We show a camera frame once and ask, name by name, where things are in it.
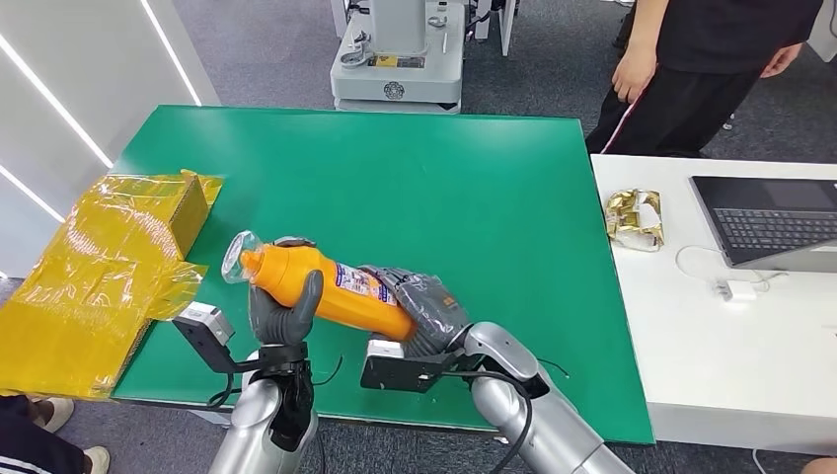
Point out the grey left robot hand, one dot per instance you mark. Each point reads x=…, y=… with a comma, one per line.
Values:
x=288, y=324

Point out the person's right hand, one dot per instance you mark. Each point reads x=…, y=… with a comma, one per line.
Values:
x=633, y=72

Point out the crumpled gold foil wrapper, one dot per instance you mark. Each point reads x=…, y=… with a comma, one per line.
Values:
x=631, y=219

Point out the seated person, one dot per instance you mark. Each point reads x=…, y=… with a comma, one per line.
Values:
x=26, y=445

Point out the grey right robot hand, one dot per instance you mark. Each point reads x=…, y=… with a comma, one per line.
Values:
x=428, y=311

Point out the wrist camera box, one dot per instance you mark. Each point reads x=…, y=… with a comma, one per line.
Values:
x=399, y=373
x=206, y=324

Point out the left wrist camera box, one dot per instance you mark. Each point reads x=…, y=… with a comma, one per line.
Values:
x=206, y=324

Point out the standing person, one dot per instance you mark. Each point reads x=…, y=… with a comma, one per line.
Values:
x=693, y=98

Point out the yellow film-wrapped cardboard box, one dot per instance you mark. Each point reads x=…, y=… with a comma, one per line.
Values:
x=78, y=294

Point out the person's hand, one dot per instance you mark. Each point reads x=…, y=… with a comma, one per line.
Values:
x=633, y=72
x=781, y=60

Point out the dark grey laptop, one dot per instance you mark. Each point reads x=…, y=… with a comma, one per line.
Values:
x=765, y=222

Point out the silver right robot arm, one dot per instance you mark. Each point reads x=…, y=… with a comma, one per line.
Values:
x=556, y=425

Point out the person's left hand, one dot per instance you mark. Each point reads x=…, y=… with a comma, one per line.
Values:
x=781, y=60

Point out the orange plastic bottle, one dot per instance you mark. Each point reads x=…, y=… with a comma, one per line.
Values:
x=346, y=298

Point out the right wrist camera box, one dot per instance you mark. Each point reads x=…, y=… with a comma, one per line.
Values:
x=399, y=373

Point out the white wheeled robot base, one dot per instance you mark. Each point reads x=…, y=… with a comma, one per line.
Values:
x=399, y=78

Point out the white power adapter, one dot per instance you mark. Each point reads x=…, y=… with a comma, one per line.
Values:
x=737, y=290

